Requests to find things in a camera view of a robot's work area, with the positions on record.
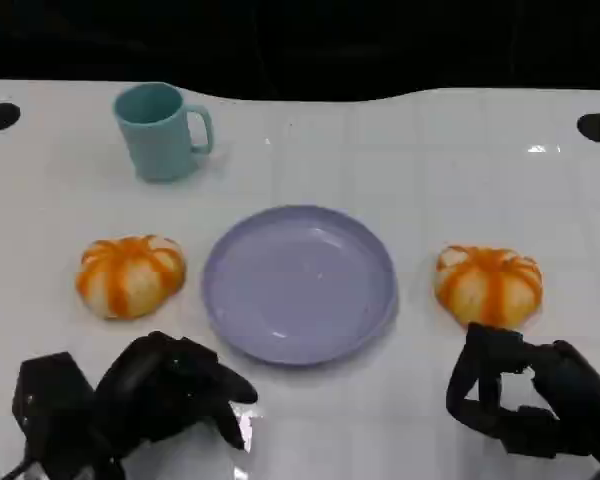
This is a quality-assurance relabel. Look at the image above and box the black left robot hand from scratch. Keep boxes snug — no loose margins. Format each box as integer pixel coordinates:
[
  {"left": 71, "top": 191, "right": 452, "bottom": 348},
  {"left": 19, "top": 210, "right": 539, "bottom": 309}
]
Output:
[{"left": 94, "top": 330, "right": 259, "bottom": 459}]

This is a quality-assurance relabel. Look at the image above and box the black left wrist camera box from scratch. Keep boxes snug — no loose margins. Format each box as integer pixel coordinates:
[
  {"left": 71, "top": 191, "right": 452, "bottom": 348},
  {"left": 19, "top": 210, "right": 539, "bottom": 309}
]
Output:
[{"left": 11, "top": 351, "right": 99, "bottom": 454}]

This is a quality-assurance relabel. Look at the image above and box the lilac plate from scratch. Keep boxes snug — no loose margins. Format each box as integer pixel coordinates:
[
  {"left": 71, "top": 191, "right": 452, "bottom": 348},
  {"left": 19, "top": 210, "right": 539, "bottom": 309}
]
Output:
[{"left": 201, "top": 204, "right": 400, "bottom": 367}]

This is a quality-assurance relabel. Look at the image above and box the orange and white bread roll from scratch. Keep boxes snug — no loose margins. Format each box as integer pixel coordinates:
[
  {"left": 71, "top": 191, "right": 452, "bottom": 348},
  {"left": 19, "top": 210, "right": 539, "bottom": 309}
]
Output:
[
  {"left": 434, "top": 243, "right": 544, "bottom": 330},
  {"left": 75, "top": 233, "right": 188, "bottom": 321}
]

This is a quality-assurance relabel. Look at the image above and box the pale green mug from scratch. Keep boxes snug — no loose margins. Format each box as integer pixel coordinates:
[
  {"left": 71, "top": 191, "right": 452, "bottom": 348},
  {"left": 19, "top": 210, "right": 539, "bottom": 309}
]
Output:
[{"left": 111, "top": 82, "right": 215, "bottom": 184}]

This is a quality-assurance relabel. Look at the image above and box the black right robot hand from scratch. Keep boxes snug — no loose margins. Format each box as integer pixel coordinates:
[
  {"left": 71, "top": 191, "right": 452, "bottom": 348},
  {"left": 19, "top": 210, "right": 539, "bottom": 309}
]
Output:
[{"left": 445, "top": 322, "right": 600, "bottom": 459}]

